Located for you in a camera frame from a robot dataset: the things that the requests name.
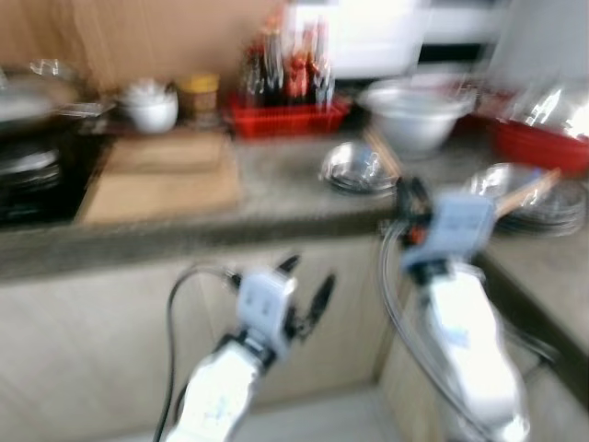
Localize red plastic basin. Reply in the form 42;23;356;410
488;115;589;176

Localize wooden chopsticks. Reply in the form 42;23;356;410
497;169;562;217
364;129;403;180

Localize brown cardboard sheet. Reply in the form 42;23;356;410
0;0;286;93

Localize red plastic basket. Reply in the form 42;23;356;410
225;92;352;139

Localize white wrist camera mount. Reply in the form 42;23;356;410
405;192;498;273
237;270;297;332

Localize steel pan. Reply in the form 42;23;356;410
0;60;111;130

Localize white lidded ceramic pot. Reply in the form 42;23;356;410
120;78;180;134

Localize wooden cutting board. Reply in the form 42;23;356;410
78;129;245;227

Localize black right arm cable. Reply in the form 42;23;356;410
377;226;489;442

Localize bright white window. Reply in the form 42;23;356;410
281;0;516;79

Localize beige kitchen base cabinet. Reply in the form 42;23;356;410
0;235;589;442

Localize jar with yellow lid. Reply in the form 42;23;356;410
177;74;222;125

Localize clear sauce bottle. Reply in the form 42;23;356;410
313;23;337;104

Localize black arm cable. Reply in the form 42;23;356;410
156;265;242;442
377;226;489;442

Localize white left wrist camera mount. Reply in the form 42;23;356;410
237;270;297;332

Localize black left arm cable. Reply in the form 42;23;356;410
156;265;242;442

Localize black gas stove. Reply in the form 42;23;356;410
0;120;102;227

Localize dark sauce bottle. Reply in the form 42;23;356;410
244;28;284;107

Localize steel plates stack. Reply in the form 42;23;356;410
319;140;401;196
465;164;588;236

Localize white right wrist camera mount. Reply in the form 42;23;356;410
405;192;498;273

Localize large steel mixing bowl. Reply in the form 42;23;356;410
357;78;478;156

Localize red sauce bottle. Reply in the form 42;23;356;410
285;28;314;102

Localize steel dome lid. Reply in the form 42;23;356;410
506;83;589;139

